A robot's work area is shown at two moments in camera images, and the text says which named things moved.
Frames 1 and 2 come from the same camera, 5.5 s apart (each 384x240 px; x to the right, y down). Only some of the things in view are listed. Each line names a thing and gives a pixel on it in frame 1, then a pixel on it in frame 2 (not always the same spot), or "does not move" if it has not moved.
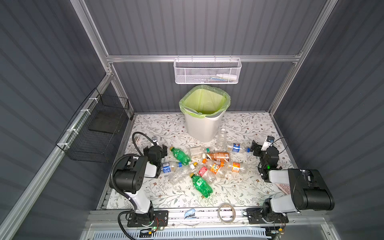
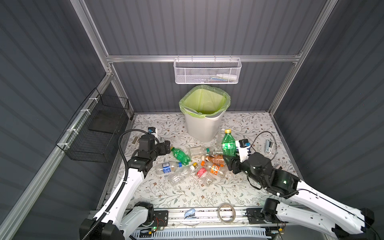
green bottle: [181, 156] does not move
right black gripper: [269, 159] -> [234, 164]
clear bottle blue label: [166, 167] does not move
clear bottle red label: [207, 174] does not move
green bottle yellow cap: [201, 185] -> [229, 147]
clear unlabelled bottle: [181, 175] does not move
